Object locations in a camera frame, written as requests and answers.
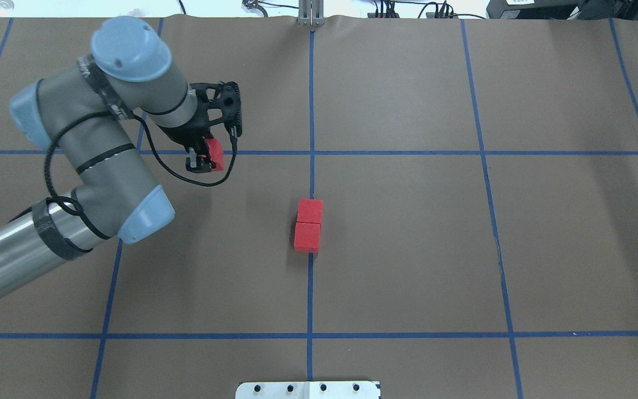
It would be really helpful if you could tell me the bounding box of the aluminium frame post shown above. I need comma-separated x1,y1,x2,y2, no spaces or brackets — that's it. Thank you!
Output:
297,0,326,27

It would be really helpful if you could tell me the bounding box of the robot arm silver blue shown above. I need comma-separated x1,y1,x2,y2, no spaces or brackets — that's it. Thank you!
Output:
0,16,208,298

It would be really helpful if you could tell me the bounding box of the red cube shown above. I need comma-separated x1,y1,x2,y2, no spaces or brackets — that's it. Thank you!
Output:
205,138,225,172
296,198,323,224

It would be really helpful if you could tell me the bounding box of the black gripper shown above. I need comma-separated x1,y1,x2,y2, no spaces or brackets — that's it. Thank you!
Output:
159,119,215,174

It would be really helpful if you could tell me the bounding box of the white camera pedestal column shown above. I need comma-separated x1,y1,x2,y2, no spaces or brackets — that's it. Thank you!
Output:
235,381,382,398

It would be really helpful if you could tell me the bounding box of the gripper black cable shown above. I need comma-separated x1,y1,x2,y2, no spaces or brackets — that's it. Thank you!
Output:
44,111,239,240

